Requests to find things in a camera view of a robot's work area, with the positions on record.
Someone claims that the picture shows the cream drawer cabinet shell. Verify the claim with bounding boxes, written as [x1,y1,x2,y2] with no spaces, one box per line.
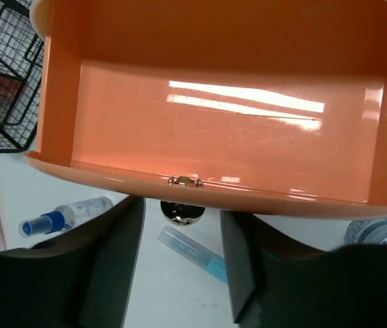
[29,0,49,40]

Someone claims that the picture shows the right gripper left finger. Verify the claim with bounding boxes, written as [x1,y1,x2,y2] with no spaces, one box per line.
[0,196,145,327]

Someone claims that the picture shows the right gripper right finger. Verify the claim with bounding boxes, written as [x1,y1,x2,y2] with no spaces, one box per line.
[220,210,387,327]

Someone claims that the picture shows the black wire mesh file rack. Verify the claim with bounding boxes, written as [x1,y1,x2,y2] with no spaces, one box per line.
[0,1,44,153]

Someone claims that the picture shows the orange top drawer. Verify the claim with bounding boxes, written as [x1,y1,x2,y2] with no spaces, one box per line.
[25,1,387,219]

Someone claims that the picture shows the blue white round jar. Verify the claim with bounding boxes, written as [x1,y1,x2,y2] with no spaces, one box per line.
[344,218,387,245]

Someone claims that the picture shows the blue clear highlighter pen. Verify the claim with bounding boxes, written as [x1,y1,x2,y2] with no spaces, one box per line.
[158,226,228,284]

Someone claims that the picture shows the small blue spray bottle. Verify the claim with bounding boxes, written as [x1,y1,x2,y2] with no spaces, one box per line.
[18,197,113,238]

